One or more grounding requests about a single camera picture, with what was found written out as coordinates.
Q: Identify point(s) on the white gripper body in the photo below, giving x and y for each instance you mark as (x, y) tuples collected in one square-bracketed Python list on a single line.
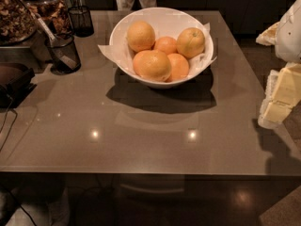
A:
[(290, 35)]

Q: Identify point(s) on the black mesh cup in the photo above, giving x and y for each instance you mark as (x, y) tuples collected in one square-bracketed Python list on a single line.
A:
[(81, 21), (64, 54)]

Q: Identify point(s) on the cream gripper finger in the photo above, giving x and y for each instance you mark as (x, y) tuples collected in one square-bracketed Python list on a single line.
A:
[(268, 36), (282, 94)]

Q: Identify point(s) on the white ceramic bowl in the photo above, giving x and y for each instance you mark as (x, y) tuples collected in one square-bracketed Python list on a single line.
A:
[(158, 15)]

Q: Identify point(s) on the large glass snack jar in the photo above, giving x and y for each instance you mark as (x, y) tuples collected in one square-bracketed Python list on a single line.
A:
[(16, 22)]

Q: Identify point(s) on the white paper bowl liner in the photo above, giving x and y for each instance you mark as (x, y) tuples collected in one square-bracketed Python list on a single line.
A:
[(120, 53)]

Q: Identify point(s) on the black mesh cup near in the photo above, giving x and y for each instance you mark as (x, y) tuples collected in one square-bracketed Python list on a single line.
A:
[(64, 54)]

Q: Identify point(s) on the black mesh cup far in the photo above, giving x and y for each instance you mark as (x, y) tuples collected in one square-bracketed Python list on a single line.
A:
[(81, 21)]

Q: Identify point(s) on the metal serving scoop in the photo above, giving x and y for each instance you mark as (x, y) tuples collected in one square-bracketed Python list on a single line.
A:
[(47, 27)]

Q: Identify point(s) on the small orange centre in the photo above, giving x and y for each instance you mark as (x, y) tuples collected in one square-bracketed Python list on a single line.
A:
[(166, 44)]

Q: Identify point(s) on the large orange front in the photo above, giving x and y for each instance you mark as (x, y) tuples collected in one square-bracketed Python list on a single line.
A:
[(152, 65)]

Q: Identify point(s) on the dark tray device left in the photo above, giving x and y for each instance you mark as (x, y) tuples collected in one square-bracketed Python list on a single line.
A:
[(15, 84)]

